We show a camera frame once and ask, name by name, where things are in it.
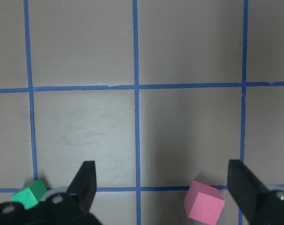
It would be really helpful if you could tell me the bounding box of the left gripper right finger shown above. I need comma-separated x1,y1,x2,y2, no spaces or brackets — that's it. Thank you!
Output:
227,159,269,223

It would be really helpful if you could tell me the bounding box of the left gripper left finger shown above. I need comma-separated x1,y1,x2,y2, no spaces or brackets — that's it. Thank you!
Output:
66,161,96,213

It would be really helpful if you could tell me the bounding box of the pink cube front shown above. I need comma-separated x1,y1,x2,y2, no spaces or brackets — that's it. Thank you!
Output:
184,180,225,225

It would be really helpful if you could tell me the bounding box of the green cube centre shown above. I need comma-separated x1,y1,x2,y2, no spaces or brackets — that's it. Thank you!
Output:
10,179,47,210

